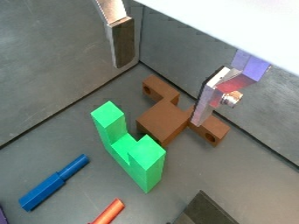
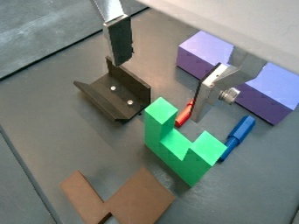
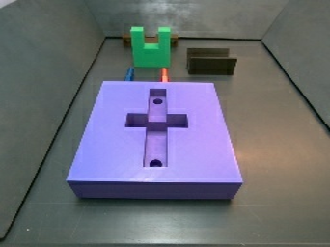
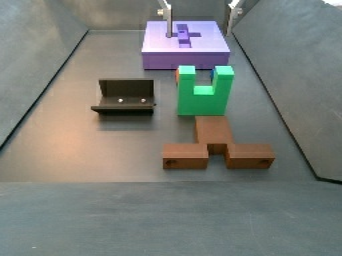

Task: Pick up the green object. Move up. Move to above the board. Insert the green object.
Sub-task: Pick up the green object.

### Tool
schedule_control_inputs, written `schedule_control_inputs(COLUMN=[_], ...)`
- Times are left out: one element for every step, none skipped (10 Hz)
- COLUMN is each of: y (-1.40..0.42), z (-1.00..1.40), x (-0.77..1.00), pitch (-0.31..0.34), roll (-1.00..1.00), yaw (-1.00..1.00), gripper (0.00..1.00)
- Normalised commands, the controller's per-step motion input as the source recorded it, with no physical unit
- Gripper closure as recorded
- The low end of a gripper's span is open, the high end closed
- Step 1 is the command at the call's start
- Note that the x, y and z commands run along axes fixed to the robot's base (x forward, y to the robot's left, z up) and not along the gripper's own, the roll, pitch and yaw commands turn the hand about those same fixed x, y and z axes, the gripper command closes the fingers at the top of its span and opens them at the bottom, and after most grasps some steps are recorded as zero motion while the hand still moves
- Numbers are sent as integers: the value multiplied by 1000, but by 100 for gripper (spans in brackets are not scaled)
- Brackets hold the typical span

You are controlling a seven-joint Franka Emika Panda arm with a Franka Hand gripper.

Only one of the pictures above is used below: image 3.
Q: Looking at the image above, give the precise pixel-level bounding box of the dark grey slotted block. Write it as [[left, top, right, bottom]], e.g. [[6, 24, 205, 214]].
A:
[[188, 48, 238, 75]]

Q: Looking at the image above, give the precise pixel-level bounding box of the purple board with cross slot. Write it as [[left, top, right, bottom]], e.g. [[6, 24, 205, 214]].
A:
[[67, 81, 242, 199]]

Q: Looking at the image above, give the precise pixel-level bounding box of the blue peg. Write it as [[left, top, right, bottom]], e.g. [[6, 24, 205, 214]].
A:
[[125, 67, 134, 81]]

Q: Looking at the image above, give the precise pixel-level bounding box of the brown T-shaped block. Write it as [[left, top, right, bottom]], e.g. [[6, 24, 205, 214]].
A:
[[123, 34, 178, 47]]

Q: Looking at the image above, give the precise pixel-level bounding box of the orange peg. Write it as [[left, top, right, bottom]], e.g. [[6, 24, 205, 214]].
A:
[[161, 68, 169, 82]]

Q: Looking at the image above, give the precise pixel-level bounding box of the green U-shaped block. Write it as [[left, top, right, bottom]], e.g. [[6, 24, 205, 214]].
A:
[[130, 26, 172, 68]]

